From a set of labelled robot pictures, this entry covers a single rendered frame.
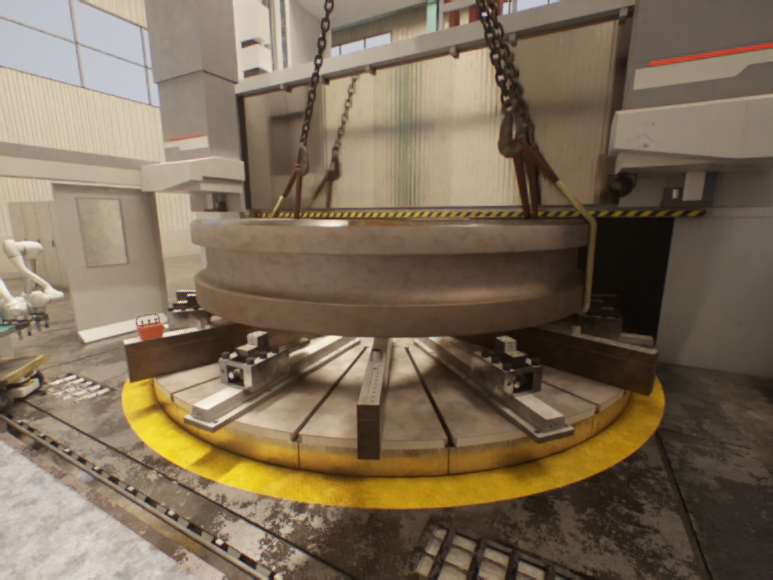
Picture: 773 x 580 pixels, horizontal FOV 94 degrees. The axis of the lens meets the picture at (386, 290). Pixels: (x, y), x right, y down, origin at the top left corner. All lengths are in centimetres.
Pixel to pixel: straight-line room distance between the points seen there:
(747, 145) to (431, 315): 247
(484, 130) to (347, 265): 336
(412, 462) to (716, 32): 395
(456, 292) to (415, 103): 371
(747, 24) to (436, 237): 278
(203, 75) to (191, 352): 421
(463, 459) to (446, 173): 408
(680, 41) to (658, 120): 79
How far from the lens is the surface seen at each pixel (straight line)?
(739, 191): 466
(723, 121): 366
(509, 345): 307
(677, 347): 580
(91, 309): 702
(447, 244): 285
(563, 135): 550
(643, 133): 358
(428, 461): 283
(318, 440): 278
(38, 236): 1321
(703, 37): 422
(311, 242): 292
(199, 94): 677
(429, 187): 581
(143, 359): 409
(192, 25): 704
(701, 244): 561
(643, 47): 417
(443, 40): 606
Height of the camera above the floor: 180
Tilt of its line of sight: 11 degrees down
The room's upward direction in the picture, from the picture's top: straight up
